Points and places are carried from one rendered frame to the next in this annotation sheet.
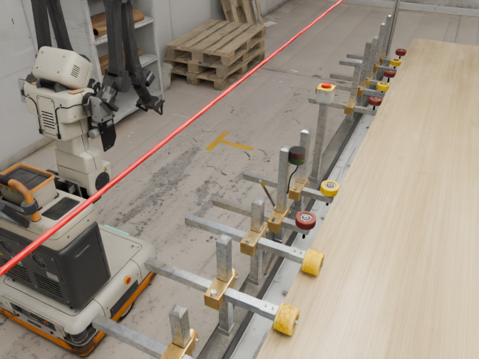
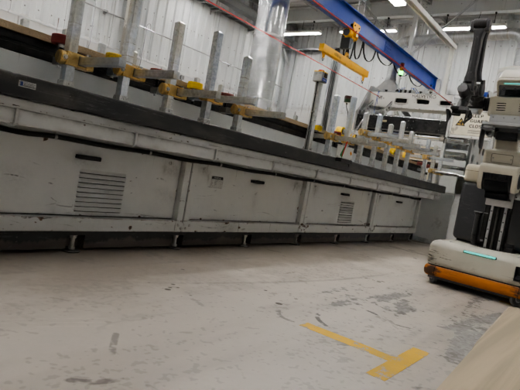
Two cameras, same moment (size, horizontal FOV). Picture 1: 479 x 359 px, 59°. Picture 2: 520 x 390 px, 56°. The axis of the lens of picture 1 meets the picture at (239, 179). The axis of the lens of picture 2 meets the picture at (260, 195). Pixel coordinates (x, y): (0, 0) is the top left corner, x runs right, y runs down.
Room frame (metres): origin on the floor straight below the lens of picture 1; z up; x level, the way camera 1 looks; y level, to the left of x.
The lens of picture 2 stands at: (5.03, -0.03, 0.52)
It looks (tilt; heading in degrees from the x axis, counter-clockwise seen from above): 3 degrees down; 191
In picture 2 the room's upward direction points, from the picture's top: 10 degrees clockwise
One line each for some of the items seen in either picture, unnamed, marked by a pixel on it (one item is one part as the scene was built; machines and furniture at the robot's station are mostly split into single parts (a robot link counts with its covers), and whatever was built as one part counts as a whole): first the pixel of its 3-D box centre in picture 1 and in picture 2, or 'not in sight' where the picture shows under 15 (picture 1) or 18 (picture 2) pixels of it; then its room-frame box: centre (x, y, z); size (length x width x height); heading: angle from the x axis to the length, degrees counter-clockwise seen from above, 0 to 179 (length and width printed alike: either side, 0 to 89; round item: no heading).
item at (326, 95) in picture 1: (325, 94); (319, 77); (1.81, -0.40, 1.18); 0.07 x 0.07 x 0.08; 64
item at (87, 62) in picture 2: (373, 59); (87, 63); (3.36, -1.09, 0.80); 0.43 x 0.03 x 0.04; 64
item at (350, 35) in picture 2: not in sight; (348, 44); (-3.70, -0.63, 2.95); 0.34 x 0.26 x 0.49; 154
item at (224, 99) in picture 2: (351, 89); (220, 99); (2.69, -0.76, 0.83); 0.43 x 0.03 x 0.04; 64
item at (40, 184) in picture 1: (27, 186); not in sight; (1.51, 0.95, 0.87); 0.23 x 0.15 x 0.11; 64
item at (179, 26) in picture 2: (369, 70); (172, 74); (2.92, -0.94, 0.88); 0.04 x 0.04 x 0.48; 64
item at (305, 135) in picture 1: (301, 175); (331, 128); (1.57, -0.28, 0.89); 0.04 x 0.04 x 0.48; 64
